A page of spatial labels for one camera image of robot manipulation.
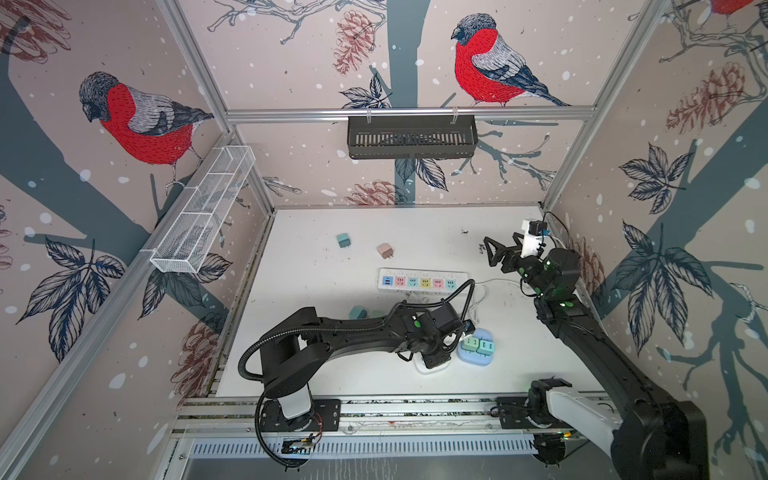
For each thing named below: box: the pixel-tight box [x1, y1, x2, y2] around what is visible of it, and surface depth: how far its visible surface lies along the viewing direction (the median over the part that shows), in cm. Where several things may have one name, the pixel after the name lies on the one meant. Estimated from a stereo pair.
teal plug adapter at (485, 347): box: [476, 340, 495, 356], surface depth 79 cm
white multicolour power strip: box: [378, 268, 470, 293], surface depth 99 cm
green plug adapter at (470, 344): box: [461, 336, 479, 352], surface depth 80 cm
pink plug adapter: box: [377, 243, 394, 259], surface depth 107 cm
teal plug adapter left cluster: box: [348, 305, 367, 320], surface depth 92 cm
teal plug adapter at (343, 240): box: [336, 233, 351, 249], surface depth 112 cm
